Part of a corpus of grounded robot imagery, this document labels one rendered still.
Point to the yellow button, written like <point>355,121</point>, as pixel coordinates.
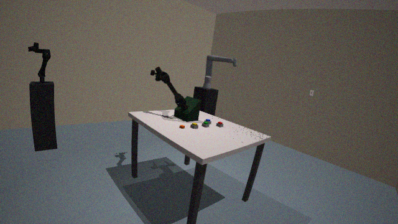
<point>194,125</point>

